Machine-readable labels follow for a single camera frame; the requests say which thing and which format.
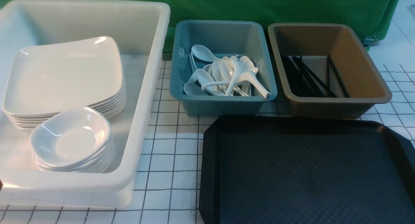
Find white spoon front left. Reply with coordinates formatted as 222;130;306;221
195;69;226;96

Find black serving tray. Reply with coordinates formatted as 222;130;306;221
198;116;415;224

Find small white bowl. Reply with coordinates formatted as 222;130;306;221
29;107;113;170

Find green backdrop cloth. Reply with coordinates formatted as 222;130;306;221
1;0;399;53

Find large white plastic tub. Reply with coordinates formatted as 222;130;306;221
1;0;170;210

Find teal plastic bin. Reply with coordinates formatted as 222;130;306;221
170;20;278;117

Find white ceramic soup spoon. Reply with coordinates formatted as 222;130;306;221
240;68;271;99

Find lower stacked white bowls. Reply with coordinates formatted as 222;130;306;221
32;139;116;173

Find white square rice plate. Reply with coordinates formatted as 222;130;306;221
2;36;125;118

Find brown plastic bin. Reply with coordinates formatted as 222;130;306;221
268;23;392;119

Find white spoon at back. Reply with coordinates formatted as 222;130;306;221
191;45;228;63

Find metal binder clip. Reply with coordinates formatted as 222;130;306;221
362;35;378;48

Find lower stacked white plates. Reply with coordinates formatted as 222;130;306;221
3;72;126;131

